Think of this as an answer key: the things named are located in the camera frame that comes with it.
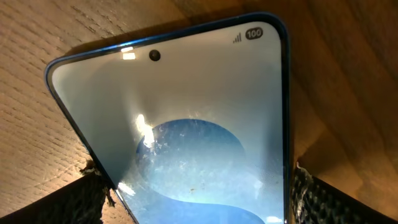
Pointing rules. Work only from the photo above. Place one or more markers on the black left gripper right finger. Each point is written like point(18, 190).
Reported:
point(316, 202)

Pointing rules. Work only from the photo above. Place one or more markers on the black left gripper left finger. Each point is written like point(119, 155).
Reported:
point(78, 202)

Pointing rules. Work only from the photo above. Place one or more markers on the blue Galaxy smartphone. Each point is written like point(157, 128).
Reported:
point(192, 126)

